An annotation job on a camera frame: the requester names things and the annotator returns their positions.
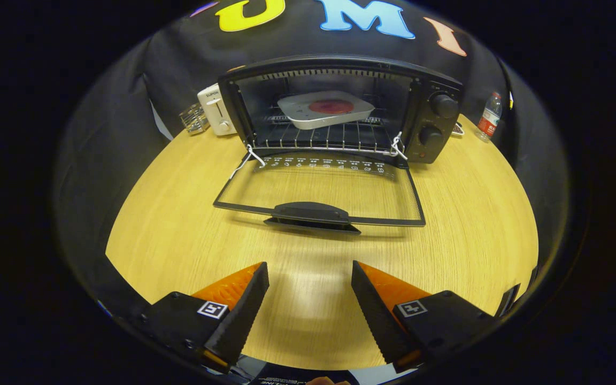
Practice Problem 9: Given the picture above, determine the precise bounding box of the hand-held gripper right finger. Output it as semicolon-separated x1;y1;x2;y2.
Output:
350;260;496;374

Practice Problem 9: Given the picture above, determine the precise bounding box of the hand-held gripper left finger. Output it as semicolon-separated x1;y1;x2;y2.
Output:
137;261;270;374

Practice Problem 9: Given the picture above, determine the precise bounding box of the black toaster oven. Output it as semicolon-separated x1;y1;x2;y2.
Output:
213;55;464;236

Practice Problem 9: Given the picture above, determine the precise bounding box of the white toaster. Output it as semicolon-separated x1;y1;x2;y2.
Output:
197;83;237;136

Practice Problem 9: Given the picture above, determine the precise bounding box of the clear wire holder cup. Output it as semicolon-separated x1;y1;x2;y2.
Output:
180;103;210;134

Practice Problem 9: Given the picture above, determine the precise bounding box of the black office chair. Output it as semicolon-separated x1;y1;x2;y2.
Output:
495;265;538;317

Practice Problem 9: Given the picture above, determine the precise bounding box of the red label water bottle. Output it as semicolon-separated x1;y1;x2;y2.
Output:
475;91;503;143

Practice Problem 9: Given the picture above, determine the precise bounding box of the white square plate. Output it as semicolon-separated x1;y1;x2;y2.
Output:
277;90;376;130

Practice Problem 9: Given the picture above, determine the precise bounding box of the pink ham slice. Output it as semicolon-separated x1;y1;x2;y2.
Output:
309;98;355;115

